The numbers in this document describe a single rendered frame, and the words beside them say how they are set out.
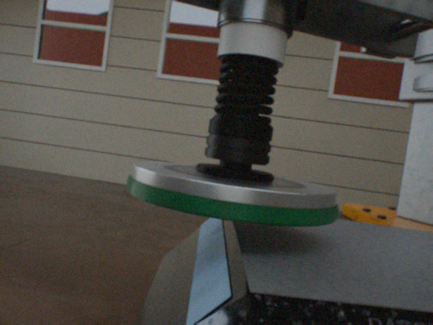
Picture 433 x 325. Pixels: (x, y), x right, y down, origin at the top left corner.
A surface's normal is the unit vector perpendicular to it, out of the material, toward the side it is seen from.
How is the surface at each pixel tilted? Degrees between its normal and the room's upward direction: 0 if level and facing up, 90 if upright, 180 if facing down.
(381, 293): 0
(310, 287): 0
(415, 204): 90
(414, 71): 90
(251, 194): 90
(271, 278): 0
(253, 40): 90
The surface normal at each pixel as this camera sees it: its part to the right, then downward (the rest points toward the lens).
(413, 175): -0.86, -0.09
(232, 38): -0.61, -0.04
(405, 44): 0.21, 0.08
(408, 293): 0.14, -0.99
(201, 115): -0.12, 0.04
